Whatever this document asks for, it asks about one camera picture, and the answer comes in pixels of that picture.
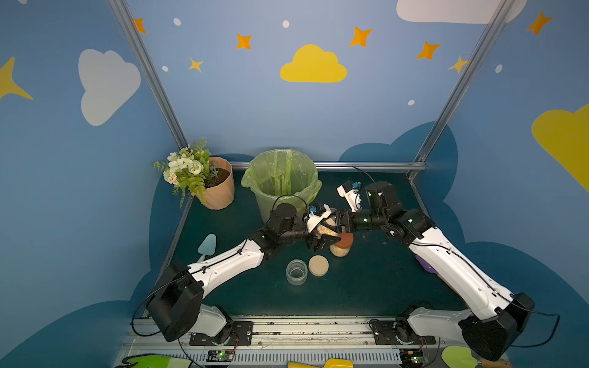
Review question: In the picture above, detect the beige jar lid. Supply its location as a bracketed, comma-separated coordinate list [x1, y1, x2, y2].
[308, 255, 329, 277]

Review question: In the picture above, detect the beige-lid oatmeal jar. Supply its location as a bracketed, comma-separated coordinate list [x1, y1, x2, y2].
[316, 217, 339, 237]
[286, 259, 308, 286]

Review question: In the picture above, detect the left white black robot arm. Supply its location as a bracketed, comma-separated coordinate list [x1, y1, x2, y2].
[145, 203, 341, 343]

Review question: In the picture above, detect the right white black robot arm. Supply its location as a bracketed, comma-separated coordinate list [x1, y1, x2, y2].
[333, 181, 535, 361]

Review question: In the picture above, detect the right brown-lid oatmeal jar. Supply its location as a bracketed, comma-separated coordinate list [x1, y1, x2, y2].
[330, 232, 354, 258]

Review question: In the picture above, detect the green plastic bin liner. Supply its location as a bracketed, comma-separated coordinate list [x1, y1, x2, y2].
[241, 147, 323, 212]

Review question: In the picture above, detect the light blue spatula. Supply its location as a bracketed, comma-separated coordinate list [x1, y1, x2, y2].
[197, 234, 217, 263]

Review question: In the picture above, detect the yellow scoop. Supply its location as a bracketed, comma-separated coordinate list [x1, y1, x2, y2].
[287, 358, 354, 368]

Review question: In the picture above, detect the left controller board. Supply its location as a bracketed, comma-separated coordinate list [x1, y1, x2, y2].
[206, 351, 235, 363]

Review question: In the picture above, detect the controller board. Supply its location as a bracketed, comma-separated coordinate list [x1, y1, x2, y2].
[206, 351, 235, 363]
[400, 350, 426, 368]

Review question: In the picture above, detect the right controller board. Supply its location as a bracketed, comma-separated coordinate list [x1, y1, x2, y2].
[400, 350, 426, 368]

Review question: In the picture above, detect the artificial white flower plant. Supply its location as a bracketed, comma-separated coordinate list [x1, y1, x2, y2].
[153, 137, 219, 205]

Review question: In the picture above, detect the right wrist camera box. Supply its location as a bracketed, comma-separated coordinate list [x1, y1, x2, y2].
[337, 180, 361, 213]

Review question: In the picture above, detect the purple pink-handled scoop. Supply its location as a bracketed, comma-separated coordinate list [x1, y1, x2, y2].
[415, 255, 438, 275]

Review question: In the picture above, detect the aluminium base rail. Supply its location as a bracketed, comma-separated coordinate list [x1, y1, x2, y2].
[115, 316, 456, 367]

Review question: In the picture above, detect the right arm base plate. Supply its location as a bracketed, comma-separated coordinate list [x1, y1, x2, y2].
[368, 319, 437, 345]

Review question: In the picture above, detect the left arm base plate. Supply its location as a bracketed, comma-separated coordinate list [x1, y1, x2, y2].
[189, 321, 253, 347]

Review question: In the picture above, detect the green spatula wooden handle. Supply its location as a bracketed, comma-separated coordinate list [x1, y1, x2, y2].
[441, 346, 513, 368]

